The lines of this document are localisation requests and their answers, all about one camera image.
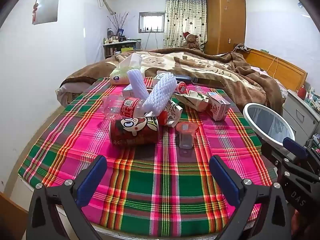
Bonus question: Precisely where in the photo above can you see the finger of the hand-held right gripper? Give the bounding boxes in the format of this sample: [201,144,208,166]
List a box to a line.
[283,137,320,173]
[261,144,320,188]

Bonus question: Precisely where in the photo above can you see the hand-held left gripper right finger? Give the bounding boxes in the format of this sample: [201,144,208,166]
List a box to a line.
[209,155,292,240]

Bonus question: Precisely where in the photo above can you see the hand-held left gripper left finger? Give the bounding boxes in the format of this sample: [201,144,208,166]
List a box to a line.
[26,155,108,240]

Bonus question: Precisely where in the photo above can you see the white round trash bin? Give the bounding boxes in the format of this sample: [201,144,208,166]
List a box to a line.
[243,102,295,155]

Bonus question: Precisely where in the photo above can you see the red cartoon face can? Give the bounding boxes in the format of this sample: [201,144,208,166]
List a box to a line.
[109,116,160,147]

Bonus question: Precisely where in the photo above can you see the red pink milk carton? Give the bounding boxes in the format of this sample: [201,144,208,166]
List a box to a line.
[205,92,232,122]

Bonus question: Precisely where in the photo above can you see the clear bottle with red label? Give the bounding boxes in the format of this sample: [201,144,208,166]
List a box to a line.
[101,95,150,119]

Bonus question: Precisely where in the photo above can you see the white green carton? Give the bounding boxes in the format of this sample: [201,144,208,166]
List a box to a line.
[174,90,210,112]

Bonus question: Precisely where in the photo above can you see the patterned paper cup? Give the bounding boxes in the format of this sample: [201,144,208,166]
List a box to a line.
[160,99,183,128]

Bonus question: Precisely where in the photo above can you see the small blue white box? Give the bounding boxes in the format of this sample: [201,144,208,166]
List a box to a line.
[122,84,137,98]

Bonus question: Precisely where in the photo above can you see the white foam net sleeve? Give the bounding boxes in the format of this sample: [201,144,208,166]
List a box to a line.
[142,74,177,117]

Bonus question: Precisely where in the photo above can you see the white barcode yogurt cup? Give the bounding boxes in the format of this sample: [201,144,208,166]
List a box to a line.
[152,71,173,87]

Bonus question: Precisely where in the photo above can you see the grey metal cabinet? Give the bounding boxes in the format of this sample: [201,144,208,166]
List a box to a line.
[282,89,320,143]

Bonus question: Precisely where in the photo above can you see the plaid pink green cloth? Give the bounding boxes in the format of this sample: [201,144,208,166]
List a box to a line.
[18,76,273,238]

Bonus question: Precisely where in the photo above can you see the wooden bed headboard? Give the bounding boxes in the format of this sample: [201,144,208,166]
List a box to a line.
[244,48,308,92]

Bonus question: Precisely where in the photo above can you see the pink bedsheet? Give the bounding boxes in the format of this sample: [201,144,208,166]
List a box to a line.
[250,66,288,98]

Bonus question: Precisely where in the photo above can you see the brown wooden furniture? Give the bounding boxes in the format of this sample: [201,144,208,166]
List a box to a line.
[0,192,28,240]

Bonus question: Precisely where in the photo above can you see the brown beige fleece blanket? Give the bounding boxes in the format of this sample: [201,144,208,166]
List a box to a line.
[56,47,287,110]

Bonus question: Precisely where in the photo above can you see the black smartphone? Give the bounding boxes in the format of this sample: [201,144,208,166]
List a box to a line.
[191,77,225,88]

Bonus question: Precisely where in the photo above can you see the soft tissue pack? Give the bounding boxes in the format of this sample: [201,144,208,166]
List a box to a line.
[110,53,145,85]

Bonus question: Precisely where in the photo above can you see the white power strip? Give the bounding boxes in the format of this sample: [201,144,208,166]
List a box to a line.
[234,44,252,53]

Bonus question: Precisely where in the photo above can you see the cluttered white shelf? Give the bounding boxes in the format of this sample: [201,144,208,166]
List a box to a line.
[102,39,143,60]

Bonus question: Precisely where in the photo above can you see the brown teddy bear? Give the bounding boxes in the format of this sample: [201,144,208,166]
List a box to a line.
[181,32,202,50]

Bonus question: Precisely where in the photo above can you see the wooden wardrobe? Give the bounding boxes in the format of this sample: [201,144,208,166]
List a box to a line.
[204,0,247,55]

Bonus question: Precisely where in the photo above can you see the dry branches in vase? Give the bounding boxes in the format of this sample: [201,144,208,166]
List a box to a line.
[107,11,129,37]

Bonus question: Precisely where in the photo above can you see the heart patterned curtain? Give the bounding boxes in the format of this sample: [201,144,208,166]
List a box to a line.
[164,0,208,48]

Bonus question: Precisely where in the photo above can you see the small window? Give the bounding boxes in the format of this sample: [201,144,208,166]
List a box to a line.
[138,12,165,33]

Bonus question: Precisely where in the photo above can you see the red hanging ornament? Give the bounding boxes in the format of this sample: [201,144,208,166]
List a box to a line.
[32,0,40,25]

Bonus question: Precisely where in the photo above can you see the wrapped air conditioner pipe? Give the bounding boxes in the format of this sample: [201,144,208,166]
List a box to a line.
[96,0,118,15]

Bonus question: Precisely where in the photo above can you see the silver wall panel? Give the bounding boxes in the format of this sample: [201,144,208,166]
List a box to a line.
[35,0,59,25]

